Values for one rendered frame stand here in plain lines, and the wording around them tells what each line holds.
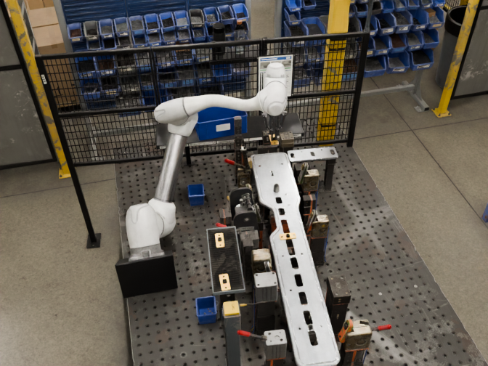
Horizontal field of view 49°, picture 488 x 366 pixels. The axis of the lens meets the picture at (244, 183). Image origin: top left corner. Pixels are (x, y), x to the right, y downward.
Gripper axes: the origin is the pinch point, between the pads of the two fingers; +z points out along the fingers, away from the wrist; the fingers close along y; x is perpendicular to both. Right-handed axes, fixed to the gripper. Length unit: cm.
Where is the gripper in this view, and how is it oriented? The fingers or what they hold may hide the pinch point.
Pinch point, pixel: (274, 133)
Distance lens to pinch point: 287.5
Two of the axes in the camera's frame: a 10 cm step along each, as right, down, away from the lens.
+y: 9.9, -1.0, 0.9
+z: 0.1, 7.3, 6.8
